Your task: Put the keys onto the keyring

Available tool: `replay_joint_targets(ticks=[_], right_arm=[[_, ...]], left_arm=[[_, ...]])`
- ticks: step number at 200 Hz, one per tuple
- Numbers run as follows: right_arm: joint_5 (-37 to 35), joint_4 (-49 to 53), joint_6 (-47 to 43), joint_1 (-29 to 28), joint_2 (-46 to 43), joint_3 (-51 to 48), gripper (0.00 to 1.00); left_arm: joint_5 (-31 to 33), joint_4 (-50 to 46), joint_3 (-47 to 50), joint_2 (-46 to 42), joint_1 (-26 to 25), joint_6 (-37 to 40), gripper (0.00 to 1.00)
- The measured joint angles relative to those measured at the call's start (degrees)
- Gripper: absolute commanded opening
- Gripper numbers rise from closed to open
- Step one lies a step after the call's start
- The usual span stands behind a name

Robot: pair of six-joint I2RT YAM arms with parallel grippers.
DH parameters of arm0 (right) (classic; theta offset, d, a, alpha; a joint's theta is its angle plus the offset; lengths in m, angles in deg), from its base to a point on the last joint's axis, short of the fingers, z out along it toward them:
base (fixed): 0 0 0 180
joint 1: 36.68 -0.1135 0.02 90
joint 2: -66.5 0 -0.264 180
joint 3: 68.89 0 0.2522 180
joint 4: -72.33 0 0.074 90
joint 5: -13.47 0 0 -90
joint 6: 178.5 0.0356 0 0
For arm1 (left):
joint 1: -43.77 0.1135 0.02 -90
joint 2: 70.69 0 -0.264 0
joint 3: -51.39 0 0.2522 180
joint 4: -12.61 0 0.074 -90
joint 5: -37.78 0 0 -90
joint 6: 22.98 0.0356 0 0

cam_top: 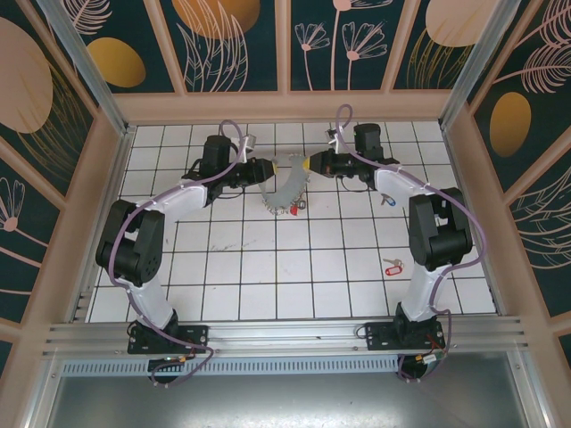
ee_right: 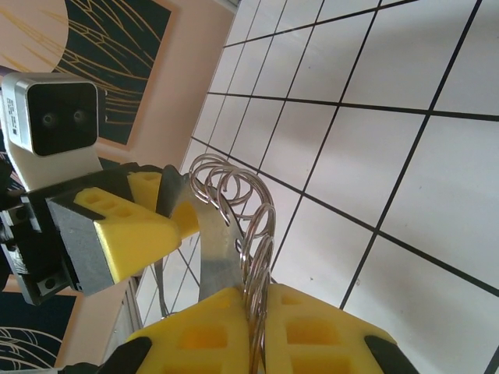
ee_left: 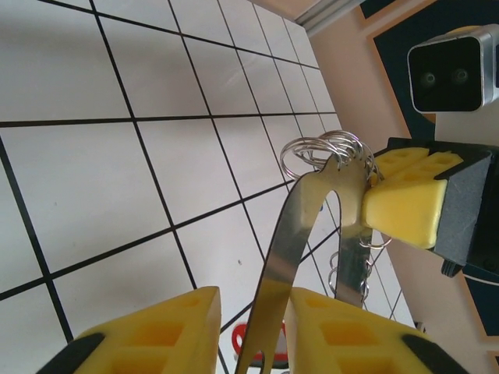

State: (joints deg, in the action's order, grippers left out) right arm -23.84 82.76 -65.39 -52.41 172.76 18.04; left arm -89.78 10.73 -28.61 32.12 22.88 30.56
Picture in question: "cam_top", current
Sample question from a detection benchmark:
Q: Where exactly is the black round controller housing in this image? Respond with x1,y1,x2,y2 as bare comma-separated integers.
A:
398,350,447,383
148,355,188,387

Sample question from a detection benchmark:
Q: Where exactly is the grey metal sheet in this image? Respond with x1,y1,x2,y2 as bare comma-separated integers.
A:
42,350,534,428

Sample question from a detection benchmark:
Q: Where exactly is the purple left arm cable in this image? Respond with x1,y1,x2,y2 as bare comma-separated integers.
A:
108,119,258,388

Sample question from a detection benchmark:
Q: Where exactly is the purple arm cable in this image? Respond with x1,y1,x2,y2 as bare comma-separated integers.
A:
334,104,488,384
108,119,258,388

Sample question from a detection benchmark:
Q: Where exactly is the aluminium table side rail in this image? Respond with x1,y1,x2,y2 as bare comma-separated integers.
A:
70,128,136,322
440,127,500,316

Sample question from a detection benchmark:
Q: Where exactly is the aluminium frame post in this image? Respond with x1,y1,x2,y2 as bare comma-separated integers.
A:
34,0,137,137
438,0,522,134

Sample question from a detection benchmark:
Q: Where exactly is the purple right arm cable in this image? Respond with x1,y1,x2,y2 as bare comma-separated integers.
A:
334,104,488,384

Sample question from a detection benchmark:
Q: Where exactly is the aluminium mounting rail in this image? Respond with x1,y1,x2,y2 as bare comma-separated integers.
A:
42,314,530,358

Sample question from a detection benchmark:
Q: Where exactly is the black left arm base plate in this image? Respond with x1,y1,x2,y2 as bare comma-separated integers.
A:
127,324,211,356

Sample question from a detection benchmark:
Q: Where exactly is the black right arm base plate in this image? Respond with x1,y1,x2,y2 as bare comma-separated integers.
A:
364,320,447,354

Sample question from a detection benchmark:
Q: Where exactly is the grey slotted cable duct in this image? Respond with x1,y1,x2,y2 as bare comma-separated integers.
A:
60,358,405,378

